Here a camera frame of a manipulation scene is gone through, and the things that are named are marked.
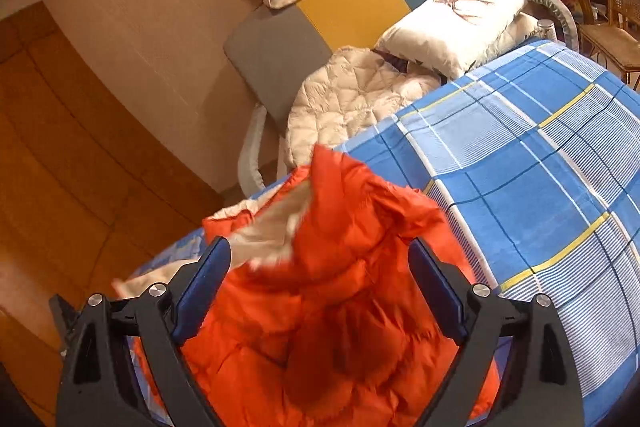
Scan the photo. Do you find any orange quilted down jacket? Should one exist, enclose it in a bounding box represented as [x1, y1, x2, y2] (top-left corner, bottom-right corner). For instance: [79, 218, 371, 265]
[182, 146, 472, 426]

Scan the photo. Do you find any blue plaid bed sheet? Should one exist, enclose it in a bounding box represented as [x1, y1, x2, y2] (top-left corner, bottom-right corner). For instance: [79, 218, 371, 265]
[128, 41, 639, 426]

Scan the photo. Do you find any rattan wooden chair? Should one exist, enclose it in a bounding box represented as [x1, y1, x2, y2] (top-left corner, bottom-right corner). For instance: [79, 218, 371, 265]
[579, 0, 639, 90]

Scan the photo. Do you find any cream quilted jacket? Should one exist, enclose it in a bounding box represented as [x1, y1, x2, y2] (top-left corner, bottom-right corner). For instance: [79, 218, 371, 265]
[284, 46, 442, 168]

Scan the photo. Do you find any white printed pillow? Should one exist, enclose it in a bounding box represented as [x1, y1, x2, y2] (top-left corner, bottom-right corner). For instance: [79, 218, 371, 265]
[375, 0, 538, 80]

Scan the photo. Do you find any grey yellow blue headboard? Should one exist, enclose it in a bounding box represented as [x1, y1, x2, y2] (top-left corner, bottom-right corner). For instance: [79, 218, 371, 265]
[224, 0, 425, 132]

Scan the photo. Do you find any white bed side rail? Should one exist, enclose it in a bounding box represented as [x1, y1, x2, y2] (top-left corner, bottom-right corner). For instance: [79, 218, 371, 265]
[238, 104, 267, 196]

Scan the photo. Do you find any grey bed side rail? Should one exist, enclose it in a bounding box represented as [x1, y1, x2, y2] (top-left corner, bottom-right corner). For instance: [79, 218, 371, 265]
[489, 0, 582, 53]

